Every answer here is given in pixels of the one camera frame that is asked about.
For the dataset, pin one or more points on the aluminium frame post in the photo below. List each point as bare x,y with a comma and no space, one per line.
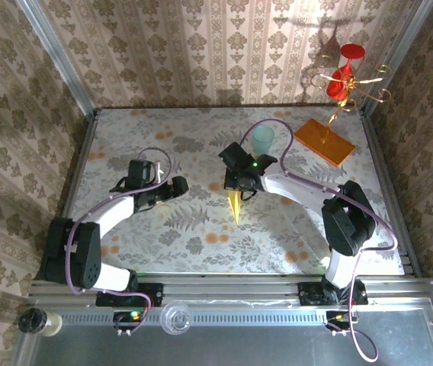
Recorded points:
395,57
60,61

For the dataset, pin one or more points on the clear glass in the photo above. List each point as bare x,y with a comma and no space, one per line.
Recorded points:
176,318

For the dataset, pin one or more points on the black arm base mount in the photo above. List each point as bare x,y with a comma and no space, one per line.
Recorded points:
151,295
310,295

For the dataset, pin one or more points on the aluminium side rail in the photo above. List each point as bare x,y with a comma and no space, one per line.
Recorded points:
392,198
73,183

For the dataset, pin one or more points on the red wine glass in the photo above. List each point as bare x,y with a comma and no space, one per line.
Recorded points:
336,89

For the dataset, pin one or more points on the yellow cloth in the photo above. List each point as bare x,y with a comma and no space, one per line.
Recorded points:
235,207

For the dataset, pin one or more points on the black capped bottle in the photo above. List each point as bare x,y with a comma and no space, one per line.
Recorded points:
31,321

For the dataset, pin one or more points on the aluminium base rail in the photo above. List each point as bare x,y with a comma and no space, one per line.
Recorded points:
231,291

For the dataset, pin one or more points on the gold glass rack orange base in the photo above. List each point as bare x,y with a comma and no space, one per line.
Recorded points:
327,145

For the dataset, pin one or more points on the grey metal tray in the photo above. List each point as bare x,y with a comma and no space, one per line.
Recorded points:
239,347

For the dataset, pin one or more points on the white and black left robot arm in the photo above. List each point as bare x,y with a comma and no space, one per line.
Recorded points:
75,255

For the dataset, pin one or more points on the black connector board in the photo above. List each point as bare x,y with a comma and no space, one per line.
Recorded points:
127,318

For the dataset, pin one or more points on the floral tablecloth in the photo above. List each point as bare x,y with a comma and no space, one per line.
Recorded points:
201,259

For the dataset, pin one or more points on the teal plastic cup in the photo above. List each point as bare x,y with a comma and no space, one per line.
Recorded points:
263,139

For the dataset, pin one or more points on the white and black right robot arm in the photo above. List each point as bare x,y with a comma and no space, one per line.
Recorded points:
348,225

